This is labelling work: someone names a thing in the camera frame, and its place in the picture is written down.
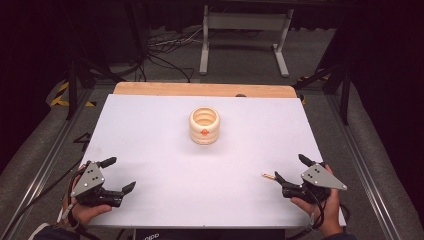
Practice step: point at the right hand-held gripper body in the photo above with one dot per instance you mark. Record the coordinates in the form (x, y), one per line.
(320, 180)

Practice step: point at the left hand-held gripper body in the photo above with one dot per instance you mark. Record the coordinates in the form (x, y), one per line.
(87, 180)

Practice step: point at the thin wooden pencil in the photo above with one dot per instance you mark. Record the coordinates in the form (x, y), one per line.
(268, 176)

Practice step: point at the cream ribbed pen holder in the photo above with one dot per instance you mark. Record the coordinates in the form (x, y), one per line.
(204, 128)

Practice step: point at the person's left hand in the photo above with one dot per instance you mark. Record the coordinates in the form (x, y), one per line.
(88, 212)

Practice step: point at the person's right hand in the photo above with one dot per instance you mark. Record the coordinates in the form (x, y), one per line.
(328, 211)

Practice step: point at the white board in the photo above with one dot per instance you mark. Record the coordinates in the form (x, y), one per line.
(206, 180)

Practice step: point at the yellow and black floor tape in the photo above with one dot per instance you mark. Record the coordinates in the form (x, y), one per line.
(60, 96)

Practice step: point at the person's dark clothing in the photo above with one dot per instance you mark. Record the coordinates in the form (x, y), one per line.
(206, 234)

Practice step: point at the wooden table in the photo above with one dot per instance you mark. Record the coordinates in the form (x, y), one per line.
(186, 89)

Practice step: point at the grey metal stand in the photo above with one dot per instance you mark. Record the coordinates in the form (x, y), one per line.
(245, 21)

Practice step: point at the metal floor rail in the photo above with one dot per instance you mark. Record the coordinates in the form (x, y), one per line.
(363, 166)
(40, 170)

